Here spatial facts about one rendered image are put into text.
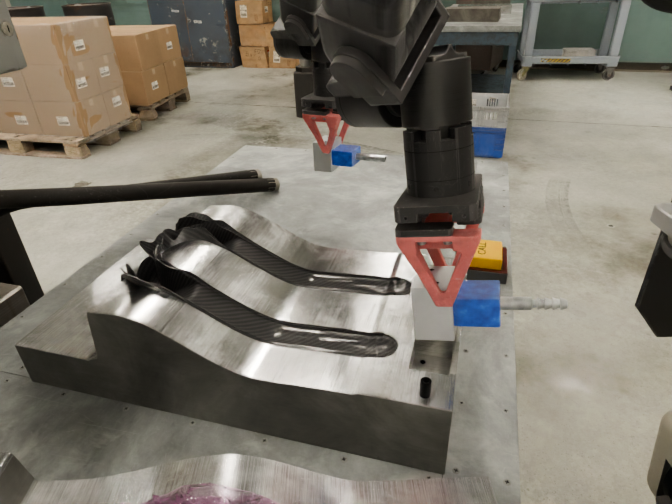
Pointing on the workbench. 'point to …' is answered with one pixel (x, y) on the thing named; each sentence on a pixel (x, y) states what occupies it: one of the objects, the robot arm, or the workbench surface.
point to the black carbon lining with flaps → (194, 293)
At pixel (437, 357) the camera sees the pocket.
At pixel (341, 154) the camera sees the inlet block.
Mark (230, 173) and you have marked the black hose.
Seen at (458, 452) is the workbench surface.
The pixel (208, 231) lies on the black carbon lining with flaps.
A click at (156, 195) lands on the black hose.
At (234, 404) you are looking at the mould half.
